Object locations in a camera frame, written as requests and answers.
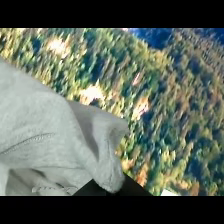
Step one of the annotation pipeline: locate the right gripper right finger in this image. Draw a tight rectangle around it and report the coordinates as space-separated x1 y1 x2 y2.
113 171 154 197

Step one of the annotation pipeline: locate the grey sweatshirt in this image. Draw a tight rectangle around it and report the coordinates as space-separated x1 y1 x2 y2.
0 57 130 197

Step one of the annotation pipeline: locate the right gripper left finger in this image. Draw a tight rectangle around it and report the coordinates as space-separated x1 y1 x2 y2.
72 178 111 197

